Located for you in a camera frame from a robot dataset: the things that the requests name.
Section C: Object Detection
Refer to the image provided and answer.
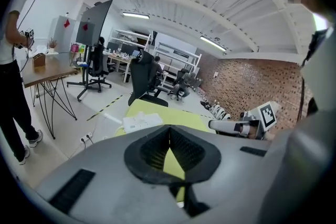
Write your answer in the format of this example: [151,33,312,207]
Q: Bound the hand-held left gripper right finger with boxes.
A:
[169,124,284,224]

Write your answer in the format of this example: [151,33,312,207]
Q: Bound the white office desk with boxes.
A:
[106,52,132,84]

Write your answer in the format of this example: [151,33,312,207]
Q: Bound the black camera cable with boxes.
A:
[296,28,329,124]

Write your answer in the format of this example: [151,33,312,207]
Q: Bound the black display on rolling stand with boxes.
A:
[67,0,113,102]

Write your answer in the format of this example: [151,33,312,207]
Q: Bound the row of white round devices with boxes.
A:
[201,101,232,120]

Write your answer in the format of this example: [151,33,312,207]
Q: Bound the wooden desk with black legs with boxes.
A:
[20,54,79,140]

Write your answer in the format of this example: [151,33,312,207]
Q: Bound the white metal shelf rack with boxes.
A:
[108,28,153,57]
[154,41,203,82]

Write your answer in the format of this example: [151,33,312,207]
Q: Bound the black office chair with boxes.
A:
[87,44,116,93]
[167,68,190,102]
[128,49,169,108]

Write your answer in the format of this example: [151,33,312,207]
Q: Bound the yellow-green tablecloth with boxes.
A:
[114,99,217,203]

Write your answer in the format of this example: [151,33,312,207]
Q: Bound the white floor socket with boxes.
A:
[79,132,95,144]

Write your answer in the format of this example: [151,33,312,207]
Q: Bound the person's white shirt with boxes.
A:
[300,13,336,124]

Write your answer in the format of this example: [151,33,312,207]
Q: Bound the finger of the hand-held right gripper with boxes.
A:
[208,119,250,137]

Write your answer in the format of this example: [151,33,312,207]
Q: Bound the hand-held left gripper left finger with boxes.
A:
[36,124,190,224]

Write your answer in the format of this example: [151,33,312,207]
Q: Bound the white object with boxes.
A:
[122,112,164,134]

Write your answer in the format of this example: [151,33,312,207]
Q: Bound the small white table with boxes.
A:
[161,70,174,89]

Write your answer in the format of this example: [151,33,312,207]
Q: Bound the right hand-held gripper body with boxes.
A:
[237,102,279,141]

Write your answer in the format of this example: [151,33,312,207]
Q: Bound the long ceiling light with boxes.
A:
[199,35,227,52]
[122,12,151,20]

